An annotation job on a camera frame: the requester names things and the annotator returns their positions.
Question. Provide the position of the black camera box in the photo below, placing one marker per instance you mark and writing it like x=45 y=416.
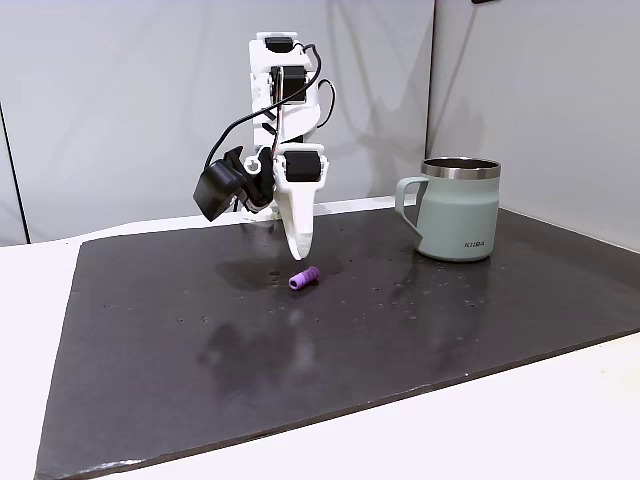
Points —
x=217 y=192

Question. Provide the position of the black object at ceiling edge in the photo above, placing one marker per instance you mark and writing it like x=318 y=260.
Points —
x=485 y=1

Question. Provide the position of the black thin pole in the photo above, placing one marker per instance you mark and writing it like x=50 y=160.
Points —
x=12 y=170

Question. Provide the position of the black table mat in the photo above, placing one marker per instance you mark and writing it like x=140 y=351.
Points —
x=310 y=360

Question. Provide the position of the pale green steel-rimmed mug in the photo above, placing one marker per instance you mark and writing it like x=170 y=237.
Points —
x=457 y=220

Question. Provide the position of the purple pen grip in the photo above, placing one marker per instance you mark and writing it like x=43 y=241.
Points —
x=303 y=278

